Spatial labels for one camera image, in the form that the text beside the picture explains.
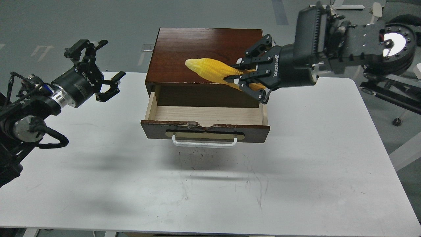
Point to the dark wooden cabinet box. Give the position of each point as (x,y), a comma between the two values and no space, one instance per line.
(176,85)

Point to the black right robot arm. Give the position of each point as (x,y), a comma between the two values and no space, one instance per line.
(326,42)

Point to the grey office chair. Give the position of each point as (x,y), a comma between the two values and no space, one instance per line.
(401,13)

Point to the yellow corn cob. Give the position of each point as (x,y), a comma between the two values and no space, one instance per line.
(215,71)

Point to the wooden drawer with white handle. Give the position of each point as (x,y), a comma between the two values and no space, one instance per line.
(204,119)

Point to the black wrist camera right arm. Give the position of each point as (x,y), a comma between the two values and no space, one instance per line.
(310,34)

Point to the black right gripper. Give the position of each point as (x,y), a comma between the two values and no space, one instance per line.
(280,72)

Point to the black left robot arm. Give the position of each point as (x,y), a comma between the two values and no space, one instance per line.
(29,101)

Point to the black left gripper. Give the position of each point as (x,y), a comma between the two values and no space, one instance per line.
(81,83)

